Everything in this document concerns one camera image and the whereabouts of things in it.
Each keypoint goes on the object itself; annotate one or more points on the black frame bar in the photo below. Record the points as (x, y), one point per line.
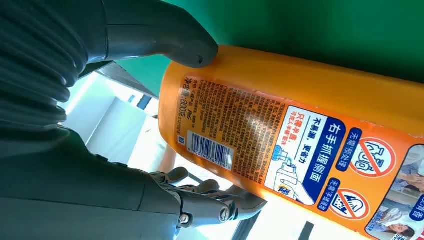
(306, 232)
(245, 228)

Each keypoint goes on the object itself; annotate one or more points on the dark grey table edge beam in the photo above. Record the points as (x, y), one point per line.
(129, 78)

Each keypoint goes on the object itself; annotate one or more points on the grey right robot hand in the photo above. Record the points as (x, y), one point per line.
(82, 198)

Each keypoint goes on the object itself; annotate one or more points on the ribbed grey right arm sleeve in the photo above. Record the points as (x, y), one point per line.
(33, 66)

